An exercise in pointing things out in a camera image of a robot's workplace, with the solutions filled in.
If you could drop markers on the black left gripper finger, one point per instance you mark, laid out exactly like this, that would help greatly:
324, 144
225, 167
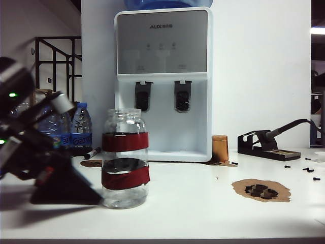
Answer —
66, 188
59, 103

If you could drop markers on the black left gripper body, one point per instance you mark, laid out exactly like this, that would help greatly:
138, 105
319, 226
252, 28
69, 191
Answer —
28, 147

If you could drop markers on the glass jar with red belts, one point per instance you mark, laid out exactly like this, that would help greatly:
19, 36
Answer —
124, 142

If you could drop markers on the plastic water bottle blue cap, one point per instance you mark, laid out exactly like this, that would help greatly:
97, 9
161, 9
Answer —
81, 127
52, 127
66, 137

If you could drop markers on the grey dispenser tap paddle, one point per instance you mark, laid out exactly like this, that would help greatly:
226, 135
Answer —
182, 89
144, 89

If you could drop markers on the white AUX water dispenser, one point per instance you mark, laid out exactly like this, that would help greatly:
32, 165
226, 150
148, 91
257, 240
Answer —
162, 38

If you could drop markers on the blue water jug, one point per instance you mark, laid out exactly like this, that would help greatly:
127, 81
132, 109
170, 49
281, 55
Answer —
172, 3

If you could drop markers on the wooden crate with plastic wrap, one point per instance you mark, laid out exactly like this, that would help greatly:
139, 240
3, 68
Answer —
41, 91

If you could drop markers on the black flat tray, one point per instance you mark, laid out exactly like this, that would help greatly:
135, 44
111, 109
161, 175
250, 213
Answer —
78, 152

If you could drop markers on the black marker pen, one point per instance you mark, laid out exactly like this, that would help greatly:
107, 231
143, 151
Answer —
92, 153

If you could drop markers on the black metal stair railing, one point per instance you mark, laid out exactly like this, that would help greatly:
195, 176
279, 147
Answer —
38, 63

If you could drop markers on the gold metal canister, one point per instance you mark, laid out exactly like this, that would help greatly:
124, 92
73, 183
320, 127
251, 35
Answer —
220, 147

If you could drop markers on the black small flat piece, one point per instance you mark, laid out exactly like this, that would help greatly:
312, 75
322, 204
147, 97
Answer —
270, 194
249, 191
260, 188

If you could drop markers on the black soldering iron stand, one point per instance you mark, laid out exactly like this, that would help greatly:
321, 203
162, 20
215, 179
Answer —
247, 150

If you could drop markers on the white backdrop board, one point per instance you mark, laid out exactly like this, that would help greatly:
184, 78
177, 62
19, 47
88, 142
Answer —
254, 76

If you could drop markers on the white round dish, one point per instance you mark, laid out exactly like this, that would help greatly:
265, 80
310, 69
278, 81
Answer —
320, 155

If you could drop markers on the fluorescent ceiling light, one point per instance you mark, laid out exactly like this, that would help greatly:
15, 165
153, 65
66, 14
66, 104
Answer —
318, 30

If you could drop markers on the small grey wall sensor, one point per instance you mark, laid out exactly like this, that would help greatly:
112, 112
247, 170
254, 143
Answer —
32, 51

